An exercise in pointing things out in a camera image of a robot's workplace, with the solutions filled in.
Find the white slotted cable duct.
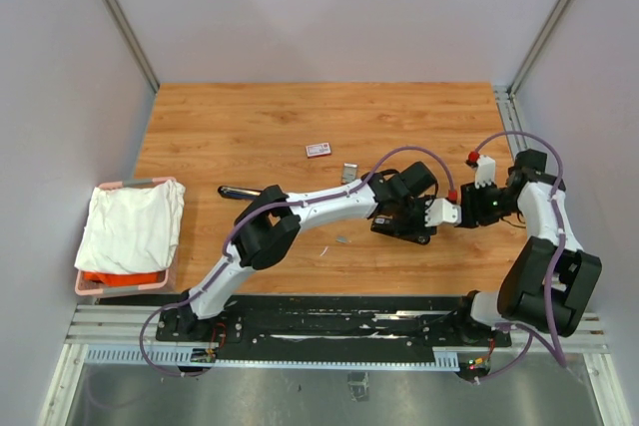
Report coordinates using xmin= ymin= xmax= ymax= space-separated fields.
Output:
xmin=84 ymin=344 xmax=460 ymax=375

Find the staple box tray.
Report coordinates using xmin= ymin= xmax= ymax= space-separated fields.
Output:
xmin=340 ymin=163 xmax=358 ymax=185

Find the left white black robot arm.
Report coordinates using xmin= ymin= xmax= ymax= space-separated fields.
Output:
xmin=178 ymin=162 xmax=438 ymax=342

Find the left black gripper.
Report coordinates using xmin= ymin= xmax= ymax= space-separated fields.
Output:
xmin=393 ymin=197 xmax=438 ymax=241

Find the white cloth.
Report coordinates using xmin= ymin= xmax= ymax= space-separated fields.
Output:
xmin=74 ymin=180 xmax=186 ymax=275

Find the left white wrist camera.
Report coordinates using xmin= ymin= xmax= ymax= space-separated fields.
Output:
xmin=424 ymin=198 xmax=462 ymax=227

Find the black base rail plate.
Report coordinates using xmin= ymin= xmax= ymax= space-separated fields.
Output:
xmin=156 ymin=294 xmax=512 ymax=359

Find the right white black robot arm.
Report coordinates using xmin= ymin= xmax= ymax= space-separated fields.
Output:
xmin=451 ymin=149 xmax=602 ymax=346

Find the red white staple box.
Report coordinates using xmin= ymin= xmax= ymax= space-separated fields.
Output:
xmin=306 ymin=143 xmax=331 ymax=159

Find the small black clip object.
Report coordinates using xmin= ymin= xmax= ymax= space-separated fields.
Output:
xmin=370 ymin=216 xmax=437 ymax=245

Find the blue black stapler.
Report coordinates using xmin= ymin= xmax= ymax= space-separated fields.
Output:
xmin=218 ymin=186 xmax=262 ymax=200

